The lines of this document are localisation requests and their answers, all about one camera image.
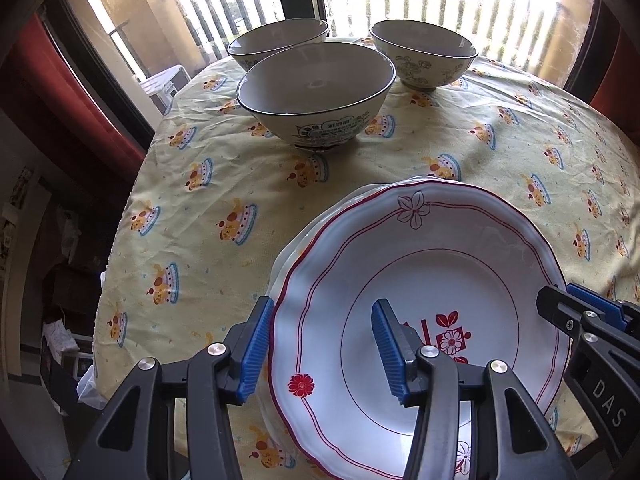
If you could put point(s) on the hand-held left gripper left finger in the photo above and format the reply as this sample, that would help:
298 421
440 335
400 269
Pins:
252 350

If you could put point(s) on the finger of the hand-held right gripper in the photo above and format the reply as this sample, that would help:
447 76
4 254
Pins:
597 300
557 307

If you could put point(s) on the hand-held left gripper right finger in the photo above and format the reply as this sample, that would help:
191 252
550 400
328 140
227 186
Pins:
387 355

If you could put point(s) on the red rimmed white plate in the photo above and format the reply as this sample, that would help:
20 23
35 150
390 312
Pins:
450 260

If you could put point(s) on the white ridged rim plate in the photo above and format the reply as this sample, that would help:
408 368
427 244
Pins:
345 198

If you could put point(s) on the white patterned bowl dark base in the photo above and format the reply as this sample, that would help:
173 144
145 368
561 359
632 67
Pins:
310 85

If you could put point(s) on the white patterned ceramic bowl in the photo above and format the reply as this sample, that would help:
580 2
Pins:
280 35
420 42

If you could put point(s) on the white plastic bag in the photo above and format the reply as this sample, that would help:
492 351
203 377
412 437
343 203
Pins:
90 390

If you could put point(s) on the white crumpled cloth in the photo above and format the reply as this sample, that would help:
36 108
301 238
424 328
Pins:
57 337

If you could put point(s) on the yellow printed tablecloth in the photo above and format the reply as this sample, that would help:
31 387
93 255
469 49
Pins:
400 135

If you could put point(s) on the red curtain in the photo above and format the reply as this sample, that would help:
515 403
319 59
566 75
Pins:
617 60
65 85

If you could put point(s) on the white plastic chair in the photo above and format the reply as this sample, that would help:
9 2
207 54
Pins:
162 82

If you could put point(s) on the wall poster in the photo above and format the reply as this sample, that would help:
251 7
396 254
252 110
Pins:
22 187

